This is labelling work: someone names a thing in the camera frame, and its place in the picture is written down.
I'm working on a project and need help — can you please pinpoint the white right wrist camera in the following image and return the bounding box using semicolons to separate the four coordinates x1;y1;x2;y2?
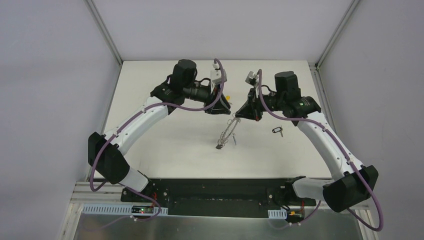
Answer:
245;71;259;88

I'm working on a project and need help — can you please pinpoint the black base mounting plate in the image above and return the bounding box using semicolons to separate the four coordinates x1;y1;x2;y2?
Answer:
120;178;316;218

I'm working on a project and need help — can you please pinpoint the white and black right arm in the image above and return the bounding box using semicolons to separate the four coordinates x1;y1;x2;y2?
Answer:
235;71;379;213

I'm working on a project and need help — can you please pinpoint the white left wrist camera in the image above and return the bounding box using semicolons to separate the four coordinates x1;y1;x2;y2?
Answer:
210;63;227;86

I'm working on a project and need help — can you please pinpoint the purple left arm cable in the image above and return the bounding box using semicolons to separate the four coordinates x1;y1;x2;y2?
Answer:
82;58;227;232

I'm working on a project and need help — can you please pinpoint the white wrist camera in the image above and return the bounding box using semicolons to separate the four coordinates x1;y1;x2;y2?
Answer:
210;63;227;86
245;71;259;88

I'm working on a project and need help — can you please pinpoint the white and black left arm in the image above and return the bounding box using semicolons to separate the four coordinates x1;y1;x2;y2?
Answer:
88;58;231;203

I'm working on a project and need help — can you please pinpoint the white slotted cable duct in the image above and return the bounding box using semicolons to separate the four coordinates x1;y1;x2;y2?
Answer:
82;203;169;217

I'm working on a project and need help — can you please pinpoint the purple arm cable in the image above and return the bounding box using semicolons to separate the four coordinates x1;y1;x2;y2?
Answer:
82;58;227;232
256;68;385;232

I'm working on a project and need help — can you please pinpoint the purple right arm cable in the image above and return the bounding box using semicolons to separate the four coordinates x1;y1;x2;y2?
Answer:
256;68;385;232

